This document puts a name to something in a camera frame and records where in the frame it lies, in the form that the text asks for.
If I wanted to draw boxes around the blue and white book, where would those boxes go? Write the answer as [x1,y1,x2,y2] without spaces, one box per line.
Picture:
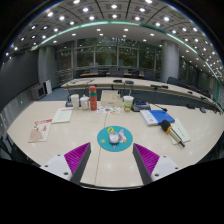
[139,109,176,127]

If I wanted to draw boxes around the long curved conference table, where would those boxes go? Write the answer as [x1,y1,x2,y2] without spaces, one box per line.
[60,76,223,113]

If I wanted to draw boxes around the red bottle with green band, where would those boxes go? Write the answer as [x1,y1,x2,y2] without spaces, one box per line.
[88,85,98,112]

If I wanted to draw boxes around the dark office chairs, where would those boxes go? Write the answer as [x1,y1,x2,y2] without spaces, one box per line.
[74,66,189,88]

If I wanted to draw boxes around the tall white cup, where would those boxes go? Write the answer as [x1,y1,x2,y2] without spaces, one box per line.
[70,93,80,110]

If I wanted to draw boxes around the silver computer mouse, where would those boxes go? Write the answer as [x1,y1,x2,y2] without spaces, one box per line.
[108,131,121,145]

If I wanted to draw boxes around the white cardboard box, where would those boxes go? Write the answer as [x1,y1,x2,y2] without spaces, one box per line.
[100,89,119,108]

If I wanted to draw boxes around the pale green paper sheet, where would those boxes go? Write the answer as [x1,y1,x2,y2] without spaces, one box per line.
[168,118,192,146]

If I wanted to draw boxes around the microphone with black foam head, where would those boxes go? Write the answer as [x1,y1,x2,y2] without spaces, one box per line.
[159,119,186,148]

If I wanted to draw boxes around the black desk microphone console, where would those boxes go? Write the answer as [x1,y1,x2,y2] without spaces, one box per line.
[131,101,168,113]

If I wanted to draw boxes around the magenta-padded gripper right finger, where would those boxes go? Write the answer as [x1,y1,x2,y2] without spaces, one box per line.
[132,143,183,186]

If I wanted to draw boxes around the black office chair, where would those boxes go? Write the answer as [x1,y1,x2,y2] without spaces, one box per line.
[0,134,38,166]

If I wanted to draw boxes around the white air purifier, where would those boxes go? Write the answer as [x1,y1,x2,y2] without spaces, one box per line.
[43,79,53,95]

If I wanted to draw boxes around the red and white leaflet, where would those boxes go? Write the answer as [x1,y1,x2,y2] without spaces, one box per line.
[27,118,53,144]

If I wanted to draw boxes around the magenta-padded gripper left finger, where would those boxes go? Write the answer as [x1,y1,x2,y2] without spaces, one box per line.
[39,142,92,185]

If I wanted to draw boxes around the pale green booklet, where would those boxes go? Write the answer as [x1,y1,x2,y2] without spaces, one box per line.
[51,107,74,125]

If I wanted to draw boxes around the round teal cartoon mouse pad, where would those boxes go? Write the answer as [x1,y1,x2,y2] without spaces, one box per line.
[96,125,134,153]

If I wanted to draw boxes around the colourful sticker sheet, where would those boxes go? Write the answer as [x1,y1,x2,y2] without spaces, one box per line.
[96,105,121,116]

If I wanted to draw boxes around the white lidded mug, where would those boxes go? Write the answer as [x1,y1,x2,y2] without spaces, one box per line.
[80,94,90,111]

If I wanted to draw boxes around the ceiling lights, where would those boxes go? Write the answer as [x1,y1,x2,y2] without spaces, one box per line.
[4,0,224,79]

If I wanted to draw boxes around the green printed paper cup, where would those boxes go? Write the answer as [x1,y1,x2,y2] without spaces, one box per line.
[122,95,135,113]

